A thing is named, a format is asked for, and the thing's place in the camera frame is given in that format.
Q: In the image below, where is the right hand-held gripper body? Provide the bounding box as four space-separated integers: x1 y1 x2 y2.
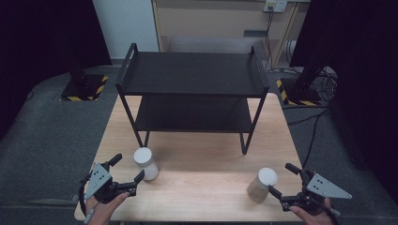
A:
280 169 353 217

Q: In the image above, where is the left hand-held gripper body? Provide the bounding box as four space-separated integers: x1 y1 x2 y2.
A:
84 162 138 205

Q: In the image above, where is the jar of white powder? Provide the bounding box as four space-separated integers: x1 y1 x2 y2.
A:
133 146 160 182

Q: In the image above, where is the jar of tan powder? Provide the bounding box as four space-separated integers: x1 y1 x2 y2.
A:
246 167 279 203

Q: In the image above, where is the black metal two-tier shelf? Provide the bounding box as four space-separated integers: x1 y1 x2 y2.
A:
115 42 270 156

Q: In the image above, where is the person's right hand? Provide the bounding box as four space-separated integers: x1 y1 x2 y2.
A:
288 197 338 225

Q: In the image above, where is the person's left hand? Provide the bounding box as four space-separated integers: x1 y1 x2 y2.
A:
84 191 130 225

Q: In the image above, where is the black stand with striped base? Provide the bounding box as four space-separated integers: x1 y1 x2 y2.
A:
59 46 110 102
275 57 324 107

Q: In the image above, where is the dark curtain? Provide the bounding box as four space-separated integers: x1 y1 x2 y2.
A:
0 0 113 140
289 0 398 204

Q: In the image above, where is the light wooden cabinet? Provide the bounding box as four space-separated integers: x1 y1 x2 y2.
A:
151 0 312 70

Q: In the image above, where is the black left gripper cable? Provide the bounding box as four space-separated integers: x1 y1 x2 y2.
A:
78 172 92 218

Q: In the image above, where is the black floor cable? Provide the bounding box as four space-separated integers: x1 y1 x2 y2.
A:
285 106 331 170

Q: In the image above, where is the tangle of cables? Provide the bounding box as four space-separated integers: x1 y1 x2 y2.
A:
314 66 340 104

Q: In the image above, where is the black cable from outlet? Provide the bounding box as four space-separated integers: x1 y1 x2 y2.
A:
264 7 276 72

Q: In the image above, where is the white wall outlet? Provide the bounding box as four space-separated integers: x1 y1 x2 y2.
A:
262 0 288 14

